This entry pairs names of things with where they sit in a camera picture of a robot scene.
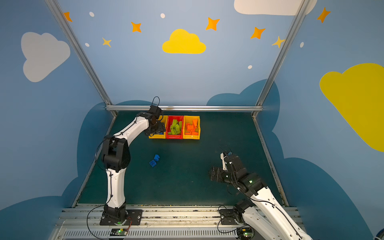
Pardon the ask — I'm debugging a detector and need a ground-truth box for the yellow bin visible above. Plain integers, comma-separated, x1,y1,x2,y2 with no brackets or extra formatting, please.
183,116,201,140
149,116,169,139

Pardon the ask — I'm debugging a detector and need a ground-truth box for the aluminium frame back bar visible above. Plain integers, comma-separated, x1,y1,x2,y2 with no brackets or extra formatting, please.
106,105,263,112

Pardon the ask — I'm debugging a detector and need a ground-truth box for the left circuit board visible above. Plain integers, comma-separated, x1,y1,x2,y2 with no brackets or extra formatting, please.
110,229,129,237

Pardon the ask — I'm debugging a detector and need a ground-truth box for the right yellow bin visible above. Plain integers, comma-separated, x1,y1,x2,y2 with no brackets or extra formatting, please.
183,116,201,140

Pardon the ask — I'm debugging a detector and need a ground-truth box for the left yellow bin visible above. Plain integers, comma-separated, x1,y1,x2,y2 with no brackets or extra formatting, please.
149,116,169,139

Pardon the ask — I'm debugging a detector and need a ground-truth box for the right circuit board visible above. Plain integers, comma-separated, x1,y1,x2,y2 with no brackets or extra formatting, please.
236,227,255,240

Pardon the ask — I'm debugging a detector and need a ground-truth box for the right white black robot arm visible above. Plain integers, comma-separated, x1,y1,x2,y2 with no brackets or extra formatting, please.
210,151,312,240

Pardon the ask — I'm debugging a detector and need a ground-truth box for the green 2x4 lego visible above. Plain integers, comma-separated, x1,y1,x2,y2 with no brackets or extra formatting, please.
174,125,181,135

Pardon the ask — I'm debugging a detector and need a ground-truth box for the red middle bin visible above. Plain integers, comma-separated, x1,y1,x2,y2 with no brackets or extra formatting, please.
166,116,184,140

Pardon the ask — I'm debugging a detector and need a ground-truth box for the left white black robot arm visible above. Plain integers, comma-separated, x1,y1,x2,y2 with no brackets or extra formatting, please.
102,106,166,224

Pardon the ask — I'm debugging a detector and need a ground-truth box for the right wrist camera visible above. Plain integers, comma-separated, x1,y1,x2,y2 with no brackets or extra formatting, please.
220,152,233,172

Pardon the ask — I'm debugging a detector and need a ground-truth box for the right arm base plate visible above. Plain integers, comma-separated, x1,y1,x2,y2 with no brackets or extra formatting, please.
219,209,243,226

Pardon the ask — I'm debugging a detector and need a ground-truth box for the aluminium front rail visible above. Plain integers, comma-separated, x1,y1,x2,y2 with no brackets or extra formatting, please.
49,205,306,240

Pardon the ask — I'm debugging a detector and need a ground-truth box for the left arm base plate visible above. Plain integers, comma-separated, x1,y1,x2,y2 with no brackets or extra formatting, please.
100,209,143,227

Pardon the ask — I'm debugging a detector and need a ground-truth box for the small green lego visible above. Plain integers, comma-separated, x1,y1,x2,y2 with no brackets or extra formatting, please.
169,128,176,135

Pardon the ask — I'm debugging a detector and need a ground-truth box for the long orange lego piece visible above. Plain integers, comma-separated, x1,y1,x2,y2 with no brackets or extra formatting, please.
185,130,199,136

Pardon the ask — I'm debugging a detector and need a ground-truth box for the circuit board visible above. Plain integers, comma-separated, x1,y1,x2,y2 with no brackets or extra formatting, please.
110,229,129,237
236,227,255,240

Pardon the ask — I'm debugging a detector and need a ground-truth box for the orange stepped lego brick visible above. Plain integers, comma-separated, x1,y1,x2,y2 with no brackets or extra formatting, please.
186,124,196,132

